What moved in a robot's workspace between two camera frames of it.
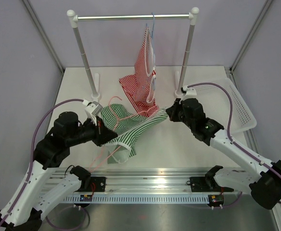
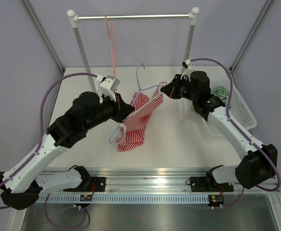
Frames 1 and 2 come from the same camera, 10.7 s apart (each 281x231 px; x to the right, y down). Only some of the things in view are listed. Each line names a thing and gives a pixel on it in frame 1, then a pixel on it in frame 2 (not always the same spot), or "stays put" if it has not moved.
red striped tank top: (140, 87) → (135, 124)
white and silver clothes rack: (74, 19) stays put
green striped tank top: (127, 126) → (219, 91)
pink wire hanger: (116, 120) → (112, 40)
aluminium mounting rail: (86, 181) stays put
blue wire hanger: (152, 32) → (140, 90)
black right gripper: (172, 111) → (172, 89)
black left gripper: (103, 134) → (122, 109)
